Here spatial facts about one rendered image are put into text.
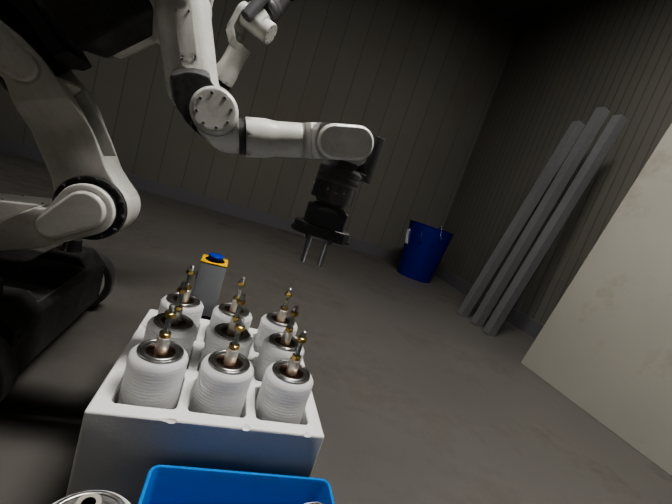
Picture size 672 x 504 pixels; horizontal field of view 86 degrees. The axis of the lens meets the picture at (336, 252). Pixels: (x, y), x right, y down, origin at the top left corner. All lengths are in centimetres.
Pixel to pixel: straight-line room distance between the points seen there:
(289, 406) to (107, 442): 29
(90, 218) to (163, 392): 42
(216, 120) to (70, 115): 39
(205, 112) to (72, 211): 41
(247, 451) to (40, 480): 34
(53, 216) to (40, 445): 44
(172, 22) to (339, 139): 32
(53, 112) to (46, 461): 66
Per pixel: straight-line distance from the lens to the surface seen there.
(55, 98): 96
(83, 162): 97
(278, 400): 71
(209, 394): 70
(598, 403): 212
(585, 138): 295
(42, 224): 97
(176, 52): 71
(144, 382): 69
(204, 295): 106
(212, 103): 67
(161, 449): 73
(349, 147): 70
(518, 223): 288
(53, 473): 87
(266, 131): 69
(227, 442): 71
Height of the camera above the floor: 61
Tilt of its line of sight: 10 degrees down
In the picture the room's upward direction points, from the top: 18 degrees clockwise
